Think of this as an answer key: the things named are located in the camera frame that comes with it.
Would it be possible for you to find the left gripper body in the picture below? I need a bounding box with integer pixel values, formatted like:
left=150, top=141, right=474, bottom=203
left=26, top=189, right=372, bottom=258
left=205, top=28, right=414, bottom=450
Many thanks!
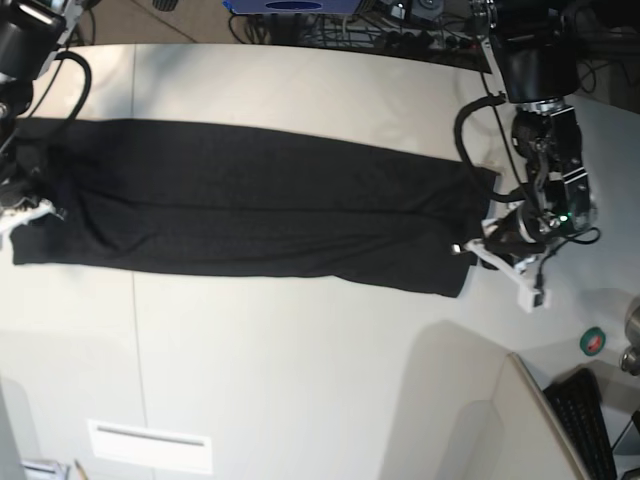
left=482, top=207, right=552, bottom=266

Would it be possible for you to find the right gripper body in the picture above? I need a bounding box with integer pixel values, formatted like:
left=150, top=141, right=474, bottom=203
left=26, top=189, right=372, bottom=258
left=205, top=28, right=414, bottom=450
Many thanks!
left=1, top=161, right=45, bottom=214

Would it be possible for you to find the black t-shirt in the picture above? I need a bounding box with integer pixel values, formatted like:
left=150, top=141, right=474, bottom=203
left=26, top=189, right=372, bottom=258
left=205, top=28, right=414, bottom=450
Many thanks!
left=11, top=119, right=490, bottom=298

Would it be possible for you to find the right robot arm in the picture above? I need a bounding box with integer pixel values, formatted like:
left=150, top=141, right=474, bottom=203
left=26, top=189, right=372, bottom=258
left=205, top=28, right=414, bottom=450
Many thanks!
left=1, top=1, right=95, bottom=238

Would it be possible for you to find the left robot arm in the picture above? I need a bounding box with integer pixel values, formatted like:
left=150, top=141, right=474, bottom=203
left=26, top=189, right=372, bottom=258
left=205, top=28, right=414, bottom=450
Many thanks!
left=453, top=1, right=600, bottom=312

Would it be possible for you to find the green tape roll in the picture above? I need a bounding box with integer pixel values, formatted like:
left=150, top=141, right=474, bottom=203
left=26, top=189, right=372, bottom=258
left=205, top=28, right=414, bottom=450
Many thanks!
left=579, top=327, right=606, bottom=357

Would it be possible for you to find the black keyboard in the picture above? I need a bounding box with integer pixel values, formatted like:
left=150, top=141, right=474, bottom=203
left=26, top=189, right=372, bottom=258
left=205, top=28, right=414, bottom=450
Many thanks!
left=543, top=368, right=617, bottom=480

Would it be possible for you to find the silver metal cylinder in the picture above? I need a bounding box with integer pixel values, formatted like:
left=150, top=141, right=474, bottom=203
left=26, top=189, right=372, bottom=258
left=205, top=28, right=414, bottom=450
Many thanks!
left=619, top=306, right=640, bottom=377

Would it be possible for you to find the black power strip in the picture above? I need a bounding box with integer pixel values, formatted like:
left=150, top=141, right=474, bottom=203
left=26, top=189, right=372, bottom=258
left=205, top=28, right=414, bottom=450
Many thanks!
left=373, top=30, right=477, bottom=51

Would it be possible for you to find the blue box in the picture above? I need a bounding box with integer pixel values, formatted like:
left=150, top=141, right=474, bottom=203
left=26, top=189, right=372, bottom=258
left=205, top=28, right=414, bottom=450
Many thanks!
left=222, top=0, right=362, bottom=15

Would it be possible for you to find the white cable slot cover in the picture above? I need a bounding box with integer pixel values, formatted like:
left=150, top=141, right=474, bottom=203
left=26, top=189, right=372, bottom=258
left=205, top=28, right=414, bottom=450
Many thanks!
left=87, top=420, right=213, bottom=475

